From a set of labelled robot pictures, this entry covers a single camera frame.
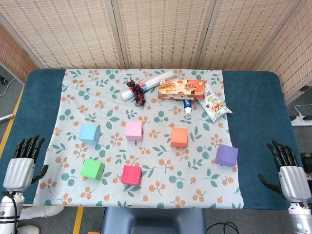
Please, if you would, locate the green foam cube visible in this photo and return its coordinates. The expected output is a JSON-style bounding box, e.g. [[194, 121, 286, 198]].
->
[[79, 157, 106, 181]]

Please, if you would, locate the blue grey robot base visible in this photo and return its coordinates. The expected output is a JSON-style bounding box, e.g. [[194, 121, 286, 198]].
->
[[101, 207, 207, 234]]

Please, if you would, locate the dark red grape bunch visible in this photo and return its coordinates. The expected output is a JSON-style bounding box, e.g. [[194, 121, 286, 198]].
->
[[126, 79, 146, 107]]

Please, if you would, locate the pink foam cube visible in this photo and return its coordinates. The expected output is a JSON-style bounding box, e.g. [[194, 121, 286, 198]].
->
[[125, 121, 143, 141]]

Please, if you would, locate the white power strip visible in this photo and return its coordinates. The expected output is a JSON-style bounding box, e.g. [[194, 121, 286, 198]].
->
[[290, 116, 312, 127]]

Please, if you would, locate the clear plastic wrap roll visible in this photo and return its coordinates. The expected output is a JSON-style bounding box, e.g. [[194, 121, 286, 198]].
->
[[120, 70, 174, 101]]

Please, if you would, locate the white shoe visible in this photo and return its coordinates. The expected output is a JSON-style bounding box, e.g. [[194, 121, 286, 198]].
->
[[18, 225, 41, 234]]

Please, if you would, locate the white blue toothpaste tube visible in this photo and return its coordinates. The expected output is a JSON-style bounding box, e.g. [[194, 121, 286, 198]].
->
[[183, 99, 193, 115]]

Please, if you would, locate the black box with label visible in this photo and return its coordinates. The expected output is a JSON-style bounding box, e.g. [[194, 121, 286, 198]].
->
[[299, 152, 312, 181]]

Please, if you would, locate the orange biscuit box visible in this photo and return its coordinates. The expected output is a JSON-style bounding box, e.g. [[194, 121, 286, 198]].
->
[[157, 78, 207, 100]]

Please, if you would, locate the orange foam cube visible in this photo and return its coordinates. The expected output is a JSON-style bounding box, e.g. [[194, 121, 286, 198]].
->
[[170, 127, 189, 148]]

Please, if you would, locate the bamboo folding screen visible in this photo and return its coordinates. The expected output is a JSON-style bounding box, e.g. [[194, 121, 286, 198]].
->
[[0, 0, 312, 105]]

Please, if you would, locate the silver nut snack bag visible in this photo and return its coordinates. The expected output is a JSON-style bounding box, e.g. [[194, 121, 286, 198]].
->
[[198, 89, 233, 122]]

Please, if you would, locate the red foam cube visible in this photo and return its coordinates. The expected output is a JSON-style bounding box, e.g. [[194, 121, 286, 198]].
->
[[121, 165, 142, 186]]

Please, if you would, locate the light blue foam cube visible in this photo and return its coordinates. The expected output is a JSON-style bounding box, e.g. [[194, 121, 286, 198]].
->
[[78, 124, 101, 145]]

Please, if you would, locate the white power cable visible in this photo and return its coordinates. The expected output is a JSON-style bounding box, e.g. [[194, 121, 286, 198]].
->
[[294, 104, 312, 117]]

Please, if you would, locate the floral print tablecloth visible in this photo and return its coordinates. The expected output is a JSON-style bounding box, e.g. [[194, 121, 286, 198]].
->
[[33, 69, 244, 210]]

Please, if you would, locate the purple foam cube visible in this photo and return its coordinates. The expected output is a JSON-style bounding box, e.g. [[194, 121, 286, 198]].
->
[[215, 144, 239, 167]]

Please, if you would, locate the thin white floor cable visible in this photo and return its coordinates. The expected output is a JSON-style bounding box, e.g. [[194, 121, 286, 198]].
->
[[0, 78, 18, 97]]

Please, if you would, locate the black floor cable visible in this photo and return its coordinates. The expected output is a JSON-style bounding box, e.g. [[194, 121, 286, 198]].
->
[[206, 221, 239, 234]]

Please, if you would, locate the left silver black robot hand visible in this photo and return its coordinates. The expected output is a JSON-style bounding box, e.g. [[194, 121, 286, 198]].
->
[[2, 135, 49, 193]]

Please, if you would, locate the teal table cover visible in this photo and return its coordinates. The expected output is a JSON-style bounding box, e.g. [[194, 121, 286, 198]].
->
[[0, 69, 305, 210]]

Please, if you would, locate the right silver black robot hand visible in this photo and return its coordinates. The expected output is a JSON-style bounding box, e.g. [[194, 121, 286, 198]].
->
[[257, 140, 312, 203]]

